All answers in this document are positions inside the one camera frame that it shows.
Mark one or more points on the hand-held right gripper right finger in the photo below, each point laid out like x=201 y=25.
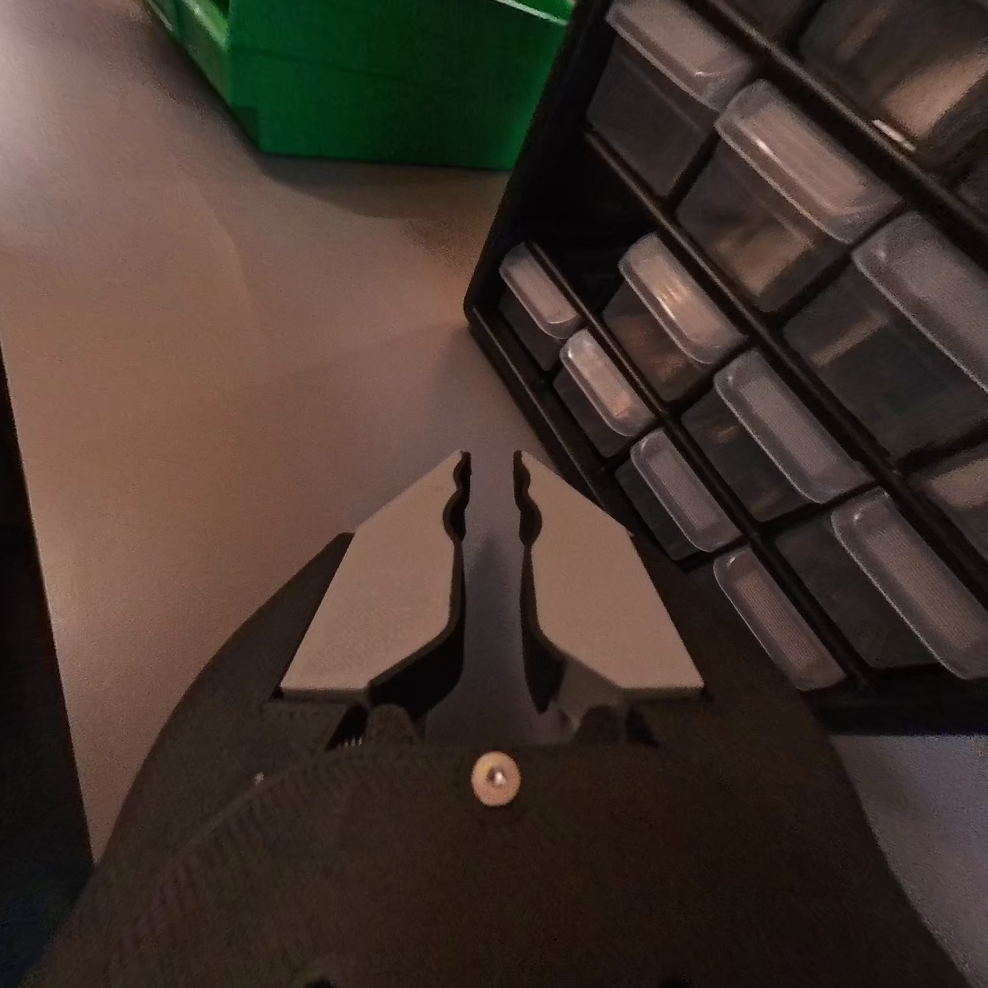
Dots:
x=606 y=610

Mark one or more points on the set of clear plastic drawers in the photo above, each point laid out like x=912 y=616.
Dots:
x=779 y=185

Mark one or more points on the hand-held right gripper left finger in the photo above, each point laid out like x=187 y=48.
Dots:
x=370 y=594

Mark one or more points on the black drawer cabinet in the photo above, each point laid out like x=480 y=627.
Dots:
x=532 y=224

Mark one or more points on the green plastic box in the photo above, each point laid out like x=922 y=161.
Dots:
x=370 y=92

